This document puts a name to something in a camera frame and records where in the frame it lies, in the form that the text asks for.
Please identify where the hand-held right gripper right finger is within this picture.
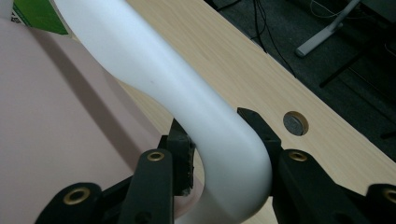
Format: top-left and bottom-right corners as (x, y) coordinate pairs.
(236, 106), (284, 198)

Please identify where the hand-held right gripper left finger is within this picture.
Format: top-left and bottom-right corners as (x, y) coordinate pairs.
(158, 118), (196, 198)

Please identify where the pink storage box white handle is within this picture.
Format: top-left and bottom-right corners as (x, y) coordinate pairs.
(0, 0), (274, 224)

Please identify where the green cardboard box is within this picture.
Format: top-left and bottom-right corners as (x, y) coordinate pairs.
(11, 0), (70, 35)

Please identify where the white desk leg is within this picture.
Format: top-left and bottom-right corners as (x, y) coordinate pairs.
(294, 0), (362, 59)

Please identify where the bundle of black floor cables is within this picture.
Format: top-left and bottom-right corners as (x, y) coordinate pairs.
(214, 0), (297, 78)

